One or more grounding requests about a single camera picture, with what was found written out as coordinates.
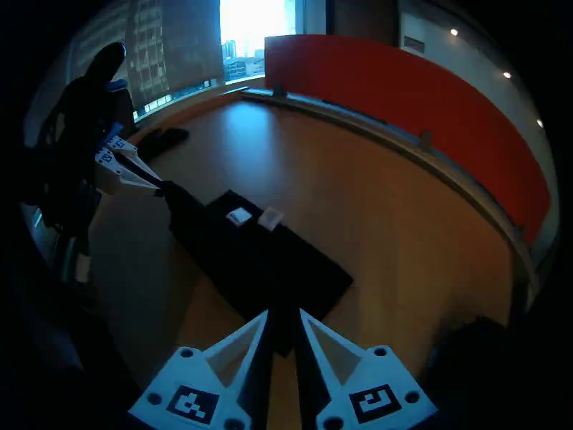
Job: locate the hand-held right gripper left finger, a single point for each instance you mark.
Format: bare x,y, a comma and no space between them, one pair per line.
197,372

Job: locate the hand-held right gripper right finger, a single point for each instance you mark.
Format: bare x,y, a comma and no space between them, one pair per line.
376,372

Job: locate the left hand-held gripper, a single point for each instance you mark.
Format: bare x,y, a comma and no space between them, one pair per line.
62,188

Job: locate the black towel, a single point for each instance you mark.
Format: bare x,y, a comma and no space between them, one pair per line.
264,264

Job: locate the heap of black towels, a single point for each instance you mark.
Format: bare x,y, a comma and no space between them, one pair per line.
470,358

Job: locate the red desk screen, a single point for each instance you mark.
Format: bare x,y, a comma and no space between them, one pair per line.
403,103

